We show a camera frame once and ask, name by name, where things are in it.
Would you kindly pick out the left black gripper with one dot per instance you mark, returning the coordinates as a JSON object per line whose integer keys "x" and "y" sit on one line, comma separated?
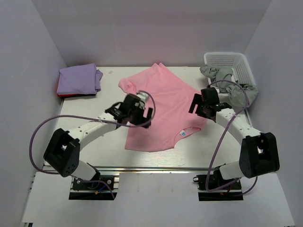
{"x": 144, "y": 117}

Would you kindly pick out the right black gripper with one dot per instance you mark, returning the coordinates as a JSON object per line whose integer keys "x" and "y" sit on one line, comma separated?
{"x": 199, "y": 107}

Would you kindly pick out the pink t shirt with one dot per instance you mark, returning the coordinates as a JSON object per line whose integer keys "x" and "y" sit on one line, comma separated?
{"x": 172, "y": 99}

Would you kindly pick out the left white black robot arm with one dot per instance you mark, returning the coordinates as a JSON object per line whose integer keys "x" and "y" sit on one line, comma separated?
{"x": 63, "y": 150}

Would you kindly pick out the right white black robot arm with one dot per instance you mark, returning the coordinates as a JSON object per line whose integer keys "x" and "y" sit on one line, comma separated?
{"x": 258, "y": 153}

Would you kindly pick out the white plastic basket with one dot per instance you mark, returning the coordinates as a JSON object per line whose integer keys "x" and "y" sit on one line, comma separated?
{"x": 236, "y": 61}

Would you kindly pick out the grey crumpled t shirt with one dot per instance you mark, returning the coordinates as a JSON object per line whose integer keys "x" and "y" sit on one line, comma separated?
{"x": 221, "y": 77}

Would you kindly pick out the folded purple t shirt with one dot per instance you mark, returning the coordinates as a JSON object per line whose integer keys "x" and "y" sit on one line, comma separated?
{"x": 83, "y": 79}

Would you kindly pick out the folded red t shirt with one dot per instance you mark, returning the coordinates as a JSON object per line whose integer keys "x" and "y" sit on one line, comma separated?
{"x": 74, "y": 95}

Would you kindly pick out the aluminium table rail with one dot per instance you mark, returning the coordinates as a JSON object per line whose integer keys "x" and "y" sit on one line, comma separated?
{"x": 107, "y": 152}

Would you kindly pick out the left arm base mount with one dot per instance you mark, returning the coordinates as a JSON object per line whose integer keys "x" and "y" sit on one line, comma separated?
{"x": 95, "y": 191}

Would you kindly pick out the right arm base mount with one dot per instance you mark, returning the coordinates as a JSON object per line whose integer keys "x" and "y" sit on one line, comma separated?
{"x": 223, "y": 190}

